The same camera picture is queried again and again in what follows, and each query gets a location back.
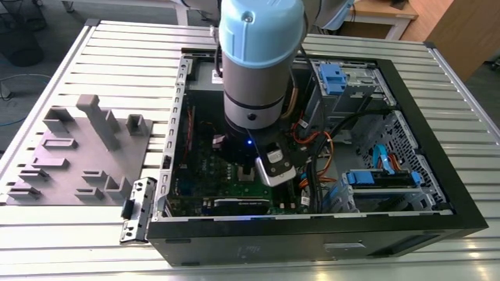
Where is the grey parts rack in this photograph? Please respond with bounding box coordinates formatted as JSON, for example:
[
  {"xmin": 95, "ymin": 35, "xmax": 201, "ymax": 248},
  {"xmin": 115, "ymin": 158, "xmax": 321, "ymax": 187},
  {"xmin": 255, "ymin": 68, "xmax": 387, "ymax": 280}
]
[{"xmin": 5, "ymin": 94, "xmax": 156, "ymax": 207}]

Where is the silver drive cage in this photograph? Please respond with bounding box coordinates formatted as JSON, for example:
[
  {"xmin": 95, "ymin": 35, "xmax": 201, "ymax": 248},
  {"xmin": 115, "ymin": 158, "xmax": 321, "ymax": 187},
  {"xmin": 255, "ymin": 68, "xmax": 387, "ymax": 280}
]
[{"xmin": 307, "ymin": 61, "xmax": 396, "ymax": 140}]

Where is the green motherboard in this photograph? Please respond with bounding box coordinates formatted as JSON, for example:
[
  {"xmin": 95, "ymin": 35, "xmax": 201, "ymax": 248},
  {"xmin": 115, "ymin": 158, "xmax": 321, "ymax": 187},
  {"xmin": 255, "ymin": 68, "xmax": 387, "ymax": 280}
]
[{"xmin": 173, "ymin": 128, "xmax": 304, "ymax": 217}]

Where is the black cable bundle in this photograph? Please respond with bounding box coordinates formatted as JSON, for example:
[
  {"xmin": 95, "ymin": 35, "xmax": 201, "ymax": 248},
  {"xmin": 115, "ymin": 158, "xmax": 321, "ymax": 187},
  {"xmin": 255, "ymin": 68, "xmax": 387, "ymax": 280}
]
[{"xmin": 307, "ymin": 108, "xmax": 393, "ymax": 214}]

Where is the CPU socket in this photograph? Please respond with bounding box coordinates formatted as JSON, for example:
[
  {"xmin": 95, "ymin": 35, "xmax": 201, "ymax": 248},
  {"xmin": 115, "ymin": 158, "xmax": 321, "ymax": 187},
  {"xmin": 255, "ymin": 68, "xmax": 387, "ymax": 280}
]
[{"xmin": 235, "ymin": 163, "xmax": 260, "ymax": 186}]

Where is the pale blue teach pendant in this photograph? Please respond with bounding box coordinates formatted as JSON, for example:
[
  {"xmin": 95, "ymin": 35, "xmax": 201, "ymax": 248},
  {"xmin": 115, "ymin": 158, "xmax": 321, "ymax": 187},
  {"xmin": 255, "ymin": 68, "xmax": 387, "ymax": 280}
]
[{"xmin": 315, "ymin": 0, "xmax": 356, "ymax": 30}]

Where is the black bin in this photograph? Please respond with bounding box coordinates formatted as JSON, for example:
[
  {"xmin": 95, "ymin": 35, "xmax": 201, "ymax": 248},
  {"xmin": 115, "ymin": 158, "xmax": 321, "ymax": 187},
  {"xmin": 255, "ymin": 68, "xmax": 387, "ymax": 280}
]
[{"xmin": 0, "ymin": 16, "xmax": 44, "ymax": 67}]

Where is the black open PC case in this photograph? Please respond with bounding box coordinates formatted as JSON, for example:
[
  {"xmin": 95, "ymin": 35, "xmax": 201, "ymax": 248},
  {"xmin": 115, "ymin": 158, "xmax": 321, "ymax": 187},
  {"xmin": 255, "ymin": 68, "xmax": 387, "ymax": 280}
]
[{"xmin": 147, "ymin": 46, "xmax": 489, "ymax": 267}]

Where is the black graphics card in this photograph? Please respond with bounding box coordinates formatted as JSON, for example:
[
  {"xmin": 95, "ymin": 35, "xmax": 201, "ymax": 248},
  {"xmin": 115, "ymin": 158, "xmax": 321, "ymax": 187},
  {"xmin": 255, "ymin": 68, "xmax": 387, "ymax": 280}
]
[{"xmin": 212, "ymin": 197, "xmax": 272, "ymax": 217}]

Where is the silver slot bracket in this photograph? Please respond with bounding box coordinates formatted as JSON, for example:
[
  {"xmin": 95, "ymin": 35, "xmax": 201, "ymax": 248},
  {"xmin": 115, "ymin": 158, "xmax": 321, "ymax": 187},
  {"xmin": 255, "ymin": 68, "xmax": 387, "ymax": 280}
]
[{"xmin": 119, "ymin": 176, "xmax": 159, "ymax": 245}]

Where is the wooden desk white frame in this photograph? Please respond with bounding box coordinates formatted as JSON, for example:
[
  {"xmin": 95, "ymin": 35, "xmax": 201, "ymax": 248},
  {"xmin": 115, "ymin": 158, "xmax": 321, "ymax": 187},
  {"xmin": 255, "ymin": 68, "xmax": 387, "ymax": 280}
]
[{"xmin": 343, "ymin": 0, "xmax": 420, "ymax": 41}]

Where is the brown wooden cabinet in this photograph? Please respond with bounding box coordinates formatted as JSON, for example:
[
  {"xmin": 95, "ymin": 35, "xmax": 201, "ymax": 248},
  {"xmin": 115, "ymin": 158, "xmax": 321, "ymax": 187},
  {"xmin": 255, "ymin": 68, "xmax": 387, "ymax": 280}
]
[{"xmin": 424, "ymin": 0, "xmax": 500, "ymax": 82}]

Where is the blue drive bay latch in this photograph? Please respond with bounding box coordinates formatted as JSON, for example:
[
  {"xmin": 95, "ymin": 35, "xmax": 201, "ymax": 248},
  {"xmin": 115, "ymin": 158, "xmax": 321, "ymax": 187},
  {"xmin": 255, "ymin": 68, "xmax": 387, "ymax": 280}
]
[{"xmin": 317, "ymin": 63, "xmax": 348, "ymax": 95}]

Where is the orange wire bundle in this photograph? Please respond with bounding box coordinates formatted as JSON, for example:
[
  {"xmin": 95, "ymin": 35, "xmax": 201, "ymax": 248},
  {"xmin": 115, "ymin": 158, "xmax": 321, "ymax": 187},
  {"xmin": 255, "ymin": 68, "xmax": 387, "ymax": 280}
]
[{"xmin": 292, "ymin": 131, "xmax": 337, "ymax": 188}]

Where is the silver disk bay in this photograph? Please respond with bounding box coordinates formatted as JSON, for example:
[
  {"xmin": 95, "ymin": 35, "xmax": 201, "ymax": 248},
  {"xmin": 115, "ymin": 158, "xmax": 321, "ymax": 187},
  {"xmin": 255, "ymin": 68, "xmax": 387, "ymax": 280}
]
[{"xmin": 340, "ymin": 169, "xmax": 444, "ymax": 214}]

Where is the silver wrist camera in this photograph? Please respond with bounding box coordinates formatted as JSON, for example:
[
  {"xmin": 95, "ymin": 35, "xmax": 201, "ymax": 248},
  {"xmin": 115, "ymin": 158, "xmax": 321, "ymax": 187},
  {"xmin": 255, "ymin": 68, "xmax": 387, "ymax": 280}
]
[{"xmin": 253, "ymin": 142, "xmax": 297, "ymax": 187}]

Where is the black camera cable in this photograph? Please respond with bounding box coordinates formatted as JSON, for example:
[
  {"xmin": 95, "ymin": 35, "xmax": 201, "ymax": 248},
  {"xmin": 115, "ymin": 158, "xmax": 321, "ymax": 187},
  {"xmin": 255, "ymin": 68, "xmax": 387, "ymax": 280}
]
[{"xmin": 211, "ymin": 26, "xmax": 228, "ymax": 86}]

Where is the hard disk in blue carrier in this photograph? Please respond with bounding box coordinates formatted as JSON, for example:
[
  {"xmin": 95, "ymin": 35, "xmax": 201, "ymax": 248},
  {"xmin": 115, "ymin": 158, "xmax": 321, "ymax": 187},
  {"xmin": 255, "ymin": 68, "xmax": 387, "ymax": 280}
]
[{"xmin": 343, "ymin": 169, "xmax": 421, "ymax": 189}]

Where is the grey power supply unit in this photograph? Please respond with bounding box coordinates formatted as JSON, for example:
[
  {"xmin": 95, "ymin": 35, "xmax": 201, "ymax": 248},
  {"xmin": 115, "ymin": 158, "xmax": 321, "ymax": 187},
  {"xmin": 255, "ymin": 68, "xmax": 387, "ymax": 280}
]
[{"xmin": 185, "ymin": 60, "xmax": 227, "ymax": 132}]

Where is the blue floor cable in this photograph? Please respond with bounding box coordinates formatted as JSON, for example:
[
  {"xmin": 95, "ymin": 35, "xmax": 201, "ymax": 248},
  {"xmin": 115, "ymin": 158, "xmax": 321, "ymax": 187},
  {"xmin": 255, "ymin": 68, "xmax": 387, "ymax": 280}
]
[{"xmin": 0, "ymin": 115, "xmax": 29, "ymax": 128}]

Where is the blue data cable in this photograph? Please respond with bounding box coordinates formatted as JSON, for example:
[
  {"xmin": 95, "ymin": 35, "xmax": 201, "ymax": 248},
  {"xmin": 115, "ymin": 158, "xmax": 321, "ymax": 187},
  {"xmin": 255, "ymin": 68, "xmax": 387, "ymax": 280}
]
[
  {"xmin": 323, "ymin": 186, "xmax": 341, "ymax": 212},
  {"xmin": 372, "ymin": 144, "xmax": 396, "ymax": 174}
]

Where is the black RAM slot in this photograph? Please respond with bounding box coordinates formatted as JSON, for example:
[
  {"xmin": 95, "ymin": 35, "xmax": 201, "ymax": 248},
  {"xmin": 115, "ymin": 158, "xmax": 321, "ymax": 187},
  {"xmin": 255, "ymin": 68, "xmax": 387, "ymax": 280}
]
[
  {"xmin": 285, "ymin": 181, "xmax": 297, "ymax": 209},
  {"xmin": 275, "ymin": 186, "xmax": 289, "ymax": 209}
]

